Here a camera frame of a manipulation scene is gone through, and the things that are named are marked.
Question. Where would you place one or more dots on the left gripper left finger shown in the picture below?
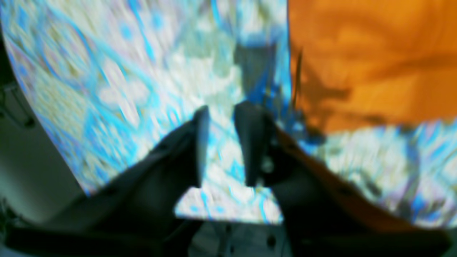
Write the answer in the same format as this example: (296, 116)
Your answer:
(134, 215)

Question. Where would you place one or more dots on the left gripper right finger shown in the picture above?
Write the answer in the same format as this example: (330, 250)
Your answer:
(323, 215)

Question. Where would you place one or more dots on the orange T-shirt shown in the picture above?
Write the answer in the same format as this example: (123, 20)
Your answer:
(365, 63)

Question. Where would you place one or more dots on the patterned blue tablecloth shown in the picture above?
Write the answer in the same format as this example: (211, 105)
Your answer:
(108, 79)

